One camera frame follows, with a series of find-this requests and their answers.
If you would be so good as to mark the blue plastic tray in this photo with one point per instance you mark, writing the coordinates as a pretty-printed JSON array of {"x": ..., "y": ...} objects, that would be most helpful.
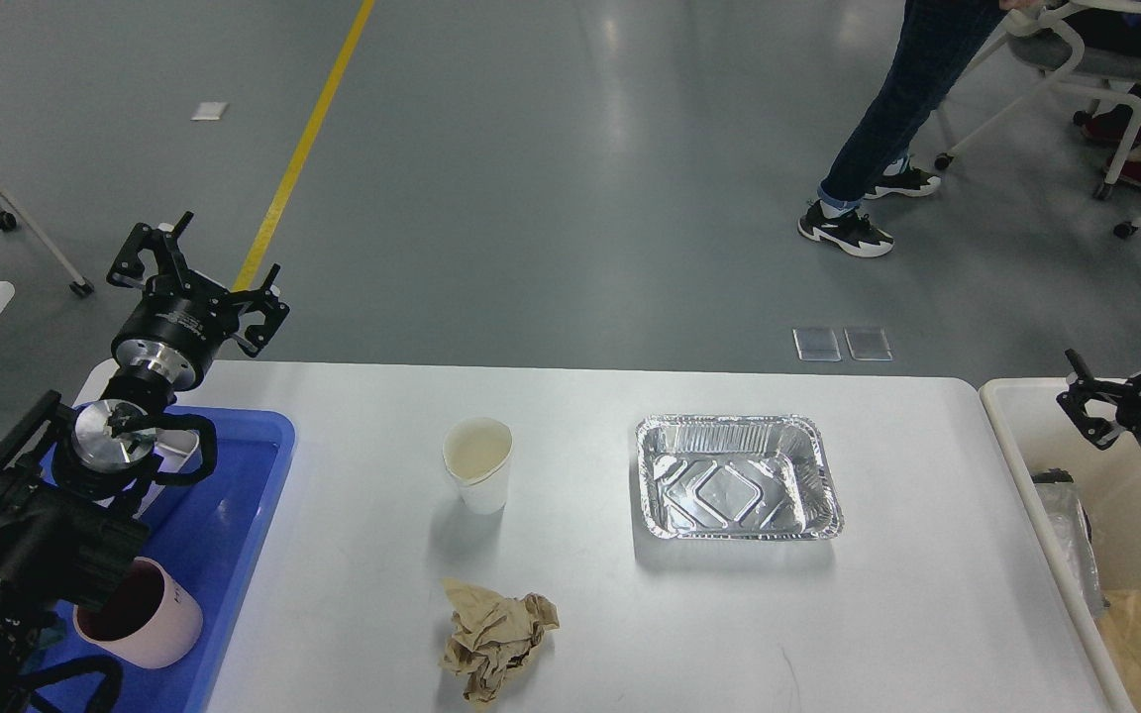
[{"x": 209, "y": 542}]

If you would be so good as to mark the floor outlet plate left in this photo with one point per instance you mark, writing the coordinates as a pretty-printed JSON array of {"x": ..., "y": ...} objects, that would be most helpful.
[{"x": 817, "y": 344}]

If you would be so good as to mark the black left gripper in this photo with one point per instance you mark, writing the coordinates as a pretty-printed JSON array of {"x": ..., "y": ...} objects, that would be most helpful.
[{"x": 173, "y": 333}]

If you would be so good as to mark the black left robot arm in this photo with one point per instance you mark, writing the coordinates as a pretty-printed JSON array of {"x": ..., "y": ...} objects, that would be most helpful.
[{"x": 72, "y": 481}]

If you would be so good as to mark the person in dark jeans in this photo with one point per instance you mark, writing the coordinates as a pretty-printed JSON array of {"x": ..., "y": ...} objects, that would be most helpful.
[{"x": 937, "y": 41}]

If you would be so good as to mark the floor outlet plate right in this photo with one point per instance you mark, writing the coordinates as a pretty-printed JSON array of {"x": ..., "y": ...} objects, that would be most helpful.
[{"x": 868, "y": 344}]

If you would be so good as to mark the white paper cup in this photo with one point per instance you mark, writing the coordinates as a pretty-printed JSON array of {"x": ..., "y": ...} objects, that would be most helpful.
[{"x": 476, "y": 455}]

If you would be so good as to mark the pink mug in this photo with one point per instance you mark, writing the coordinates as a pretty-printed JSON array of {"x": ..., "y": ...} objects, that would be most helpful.
[{"x": 150, "y": 621}]

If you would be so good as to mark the crumpled brown paper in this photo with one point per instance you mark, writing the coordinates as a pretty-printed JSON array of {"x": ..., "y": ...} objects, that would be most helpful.
[{"x": 493, "y": 637}]

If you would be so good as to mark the floor outlet plate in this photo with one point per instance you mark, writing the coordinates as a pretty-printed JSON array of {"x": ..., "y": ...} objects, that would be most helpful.
[
  {"x": 817, "y": 344},
  {"x": 868, "y": 344}
]

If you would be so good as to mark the grey office chair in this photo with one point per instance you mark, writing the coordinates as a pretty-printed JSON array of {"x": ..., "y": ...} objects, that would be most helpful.
[{"x": 1042, "y": 39}]

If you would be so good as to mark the stainless steel rectangular container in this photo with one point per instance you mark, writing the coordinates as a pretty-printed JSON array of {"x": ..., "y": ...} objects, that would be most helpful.
[{"x": 178, "y": 450}]

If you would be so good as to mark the white plastic bin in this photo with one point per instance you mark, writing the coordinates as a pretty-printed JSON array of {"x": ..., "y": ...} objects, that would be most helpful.
[{"x": 1035, "y": 435}]

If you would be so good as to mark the plastic bag in bin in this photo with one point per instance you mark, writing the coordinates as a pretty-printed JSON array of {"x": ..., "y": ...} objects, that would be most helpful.
[{"x": 1061, "y": 499}]

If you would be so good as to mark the aluminium foil tray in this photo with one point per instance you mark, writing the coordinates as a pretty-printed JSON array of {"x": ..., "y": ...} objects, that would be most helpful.
[{"x": 738, "y": 478}]

